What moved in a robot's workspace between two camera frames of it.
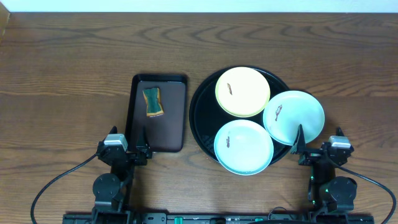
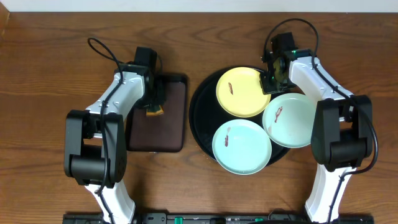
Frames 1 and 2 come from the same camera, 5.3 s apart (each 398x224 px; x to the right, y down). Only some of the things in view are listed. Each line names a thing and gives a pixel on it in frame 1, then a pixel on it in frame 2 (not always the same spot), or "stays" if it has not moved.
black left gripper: x=130 y=156 → x=156 y=101
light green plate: x=285 y=114 stays
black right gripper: x=300 y=147 → x=266 y=87
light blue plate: x=243 y=147 stays
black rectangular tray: x=165 y=132 stays
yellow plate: x=242 y=92 stays
